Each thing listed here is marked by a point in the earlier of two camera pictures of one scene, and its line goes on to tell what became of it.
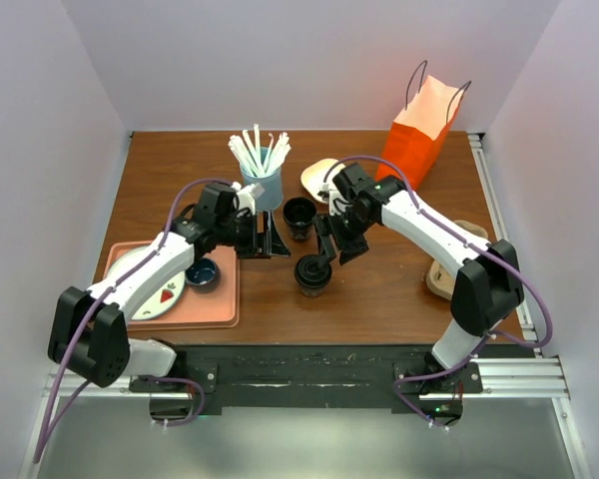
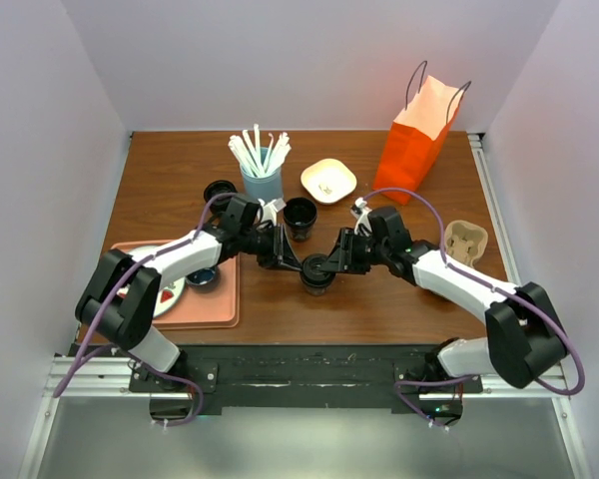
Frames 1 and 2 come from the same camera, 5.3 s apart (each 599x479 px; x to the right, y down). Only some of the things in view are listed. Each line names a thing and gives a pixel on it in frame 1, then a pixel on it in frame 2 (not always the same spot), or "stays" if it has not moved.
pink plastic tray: [216, 308] stays
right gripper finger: [327, 237] → [341, 258]
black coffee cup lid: [312, 271] stays
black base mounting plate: [304, 379] stays
